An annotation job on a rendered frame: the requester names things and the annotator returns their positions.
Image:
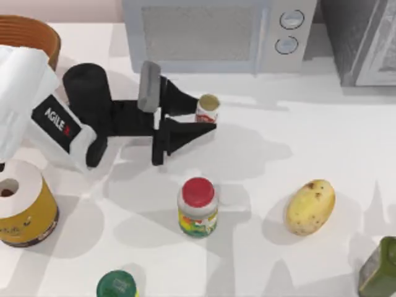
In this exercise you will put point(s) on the pale microwave oven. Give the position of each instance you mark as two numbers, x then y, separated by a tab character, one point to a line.
287	62

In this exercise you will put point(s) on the round microwave knob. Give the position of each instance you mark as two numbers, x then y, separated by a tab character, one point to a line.
286	44
291	18

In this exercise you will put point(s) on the yellow potato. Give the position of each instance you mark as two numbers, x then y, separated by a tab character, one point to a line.
310	207

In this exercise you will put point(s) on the yellow wrapped paper roll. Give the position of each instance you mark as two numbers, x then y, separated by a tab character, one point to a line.
28	213

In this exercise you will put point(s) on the brown woven basket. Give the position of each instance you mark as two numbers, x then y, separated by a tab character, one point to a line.
46	35

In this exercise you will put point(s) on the grey cabinet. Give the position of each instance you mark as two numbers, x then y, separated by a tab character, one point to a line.
343	37

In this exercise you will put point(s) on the grey cabinet door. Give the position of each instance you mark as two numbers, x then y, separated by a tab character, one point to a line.
382	46

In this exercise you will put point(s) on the microwave oven door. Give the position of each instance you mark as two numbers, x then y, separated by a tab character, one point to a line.
198	34

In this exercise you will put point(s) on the red and white can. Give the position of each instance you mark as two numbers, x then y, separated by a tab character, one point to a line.
208	113

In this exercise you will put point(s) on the dark green bottle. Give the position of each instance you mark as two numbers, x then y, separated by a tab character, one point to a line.
380	272

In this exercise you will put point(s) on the red lidded jar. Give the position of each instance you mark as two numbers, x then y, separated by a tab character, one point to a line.
198	213

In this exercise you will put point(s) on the green capped bottle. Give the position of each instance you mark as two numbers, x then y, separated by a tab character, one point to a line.
117	284

